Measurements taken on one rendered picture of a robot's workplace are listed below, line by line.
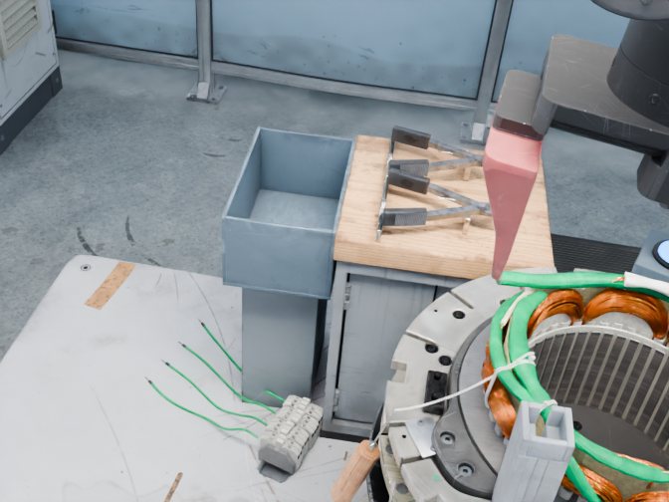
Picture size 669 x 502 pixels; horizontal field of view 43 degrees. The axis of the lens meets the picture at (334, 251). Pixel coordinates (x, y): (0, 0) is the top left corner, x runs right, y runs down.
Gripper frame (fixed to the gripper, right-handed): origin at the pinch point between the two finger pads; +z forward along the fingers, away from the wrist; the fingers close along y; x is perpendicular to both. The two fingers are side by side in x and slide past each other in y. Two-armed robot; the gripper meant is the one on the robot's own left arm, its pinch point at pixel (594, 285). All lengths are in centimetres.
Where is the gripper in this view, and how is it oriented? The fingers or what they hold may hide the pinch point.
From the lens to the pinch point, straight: 38.2
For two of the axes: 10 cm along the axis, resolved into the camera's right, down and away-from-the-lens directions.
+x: 2.7, -5.7, 7.8
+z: -1.6, 7.7, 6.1
